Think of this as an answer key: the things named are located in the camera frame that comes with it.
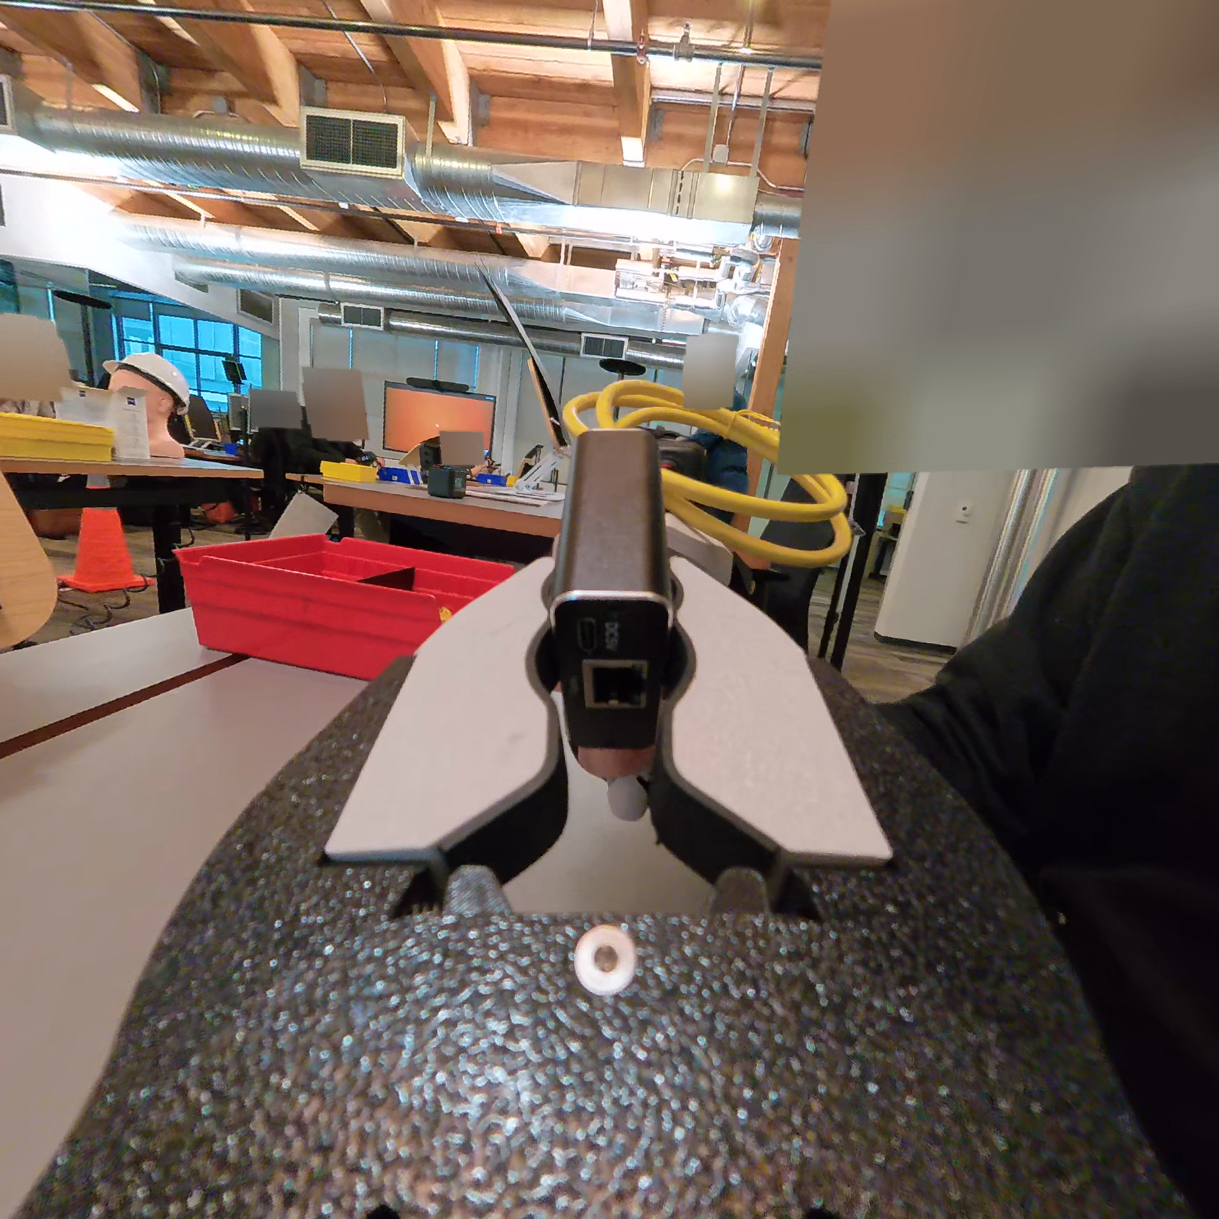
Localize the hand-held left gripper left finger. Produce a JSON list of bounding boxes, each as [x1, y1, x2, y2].
[[320, 557, 571, 883]]

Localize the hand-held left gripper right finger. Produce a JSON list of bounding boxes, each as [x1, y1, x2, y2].
[[654, 561, 895, 877]]

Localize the black ethernet splitter box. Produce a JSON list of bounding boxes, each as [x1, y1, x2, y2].
[[547, 427, 683, 753]]

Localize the person's left hand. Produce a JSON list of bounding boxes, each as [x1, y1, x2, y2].
[[571, 743, 658, 778]]

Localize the black office chair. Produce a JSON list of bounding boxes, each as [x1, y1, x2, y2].
[[734, 476, 822, 653]]

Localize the red plastic bin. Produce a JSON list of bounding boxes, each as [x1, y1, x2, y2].
[[173, 537, 516, 681]]

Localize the long grey table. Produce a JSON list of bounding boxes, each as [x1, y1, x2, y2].
[[324, 476, 562, 538]]

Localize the metal pipes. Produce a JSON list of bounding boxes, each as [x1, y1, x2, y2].
[[964, 467, 1060, 651]]

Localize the orange monitor screen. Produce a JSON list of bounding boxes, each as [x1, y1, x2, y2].
[[383, 382, 499, 458]]

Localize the person's black hoodie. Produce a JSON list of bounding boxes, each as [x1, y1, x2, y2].
[[880, 467, 1219, 1219]]

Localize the wooden support column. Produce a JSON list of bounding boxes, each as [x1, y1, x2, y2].
[[742, 237, 800, 535]]

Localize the orange plastic cone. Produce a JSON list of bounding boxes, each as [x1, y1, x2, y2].
[[58, 476, 153, 593]]

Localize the mannequin head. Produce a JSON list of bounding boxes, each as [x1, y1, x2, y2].
[[103, 365, 186, 458]]

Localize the white hard hat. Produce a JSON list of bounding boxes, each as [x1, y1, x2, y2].
[[101, 353, 192, 413]]

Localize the white box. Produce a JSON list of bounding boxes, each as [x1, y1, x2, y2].
[[59, 384, 148, 460]]

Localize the metal air vent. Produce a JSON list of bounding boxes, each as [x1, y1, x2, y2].
[[303, 106, 406, 177]]

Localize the spiral metal duct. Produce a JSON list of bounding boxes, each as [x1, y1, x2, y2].
[[115, 214, 621, 306], [0, 100, 807, 240]]

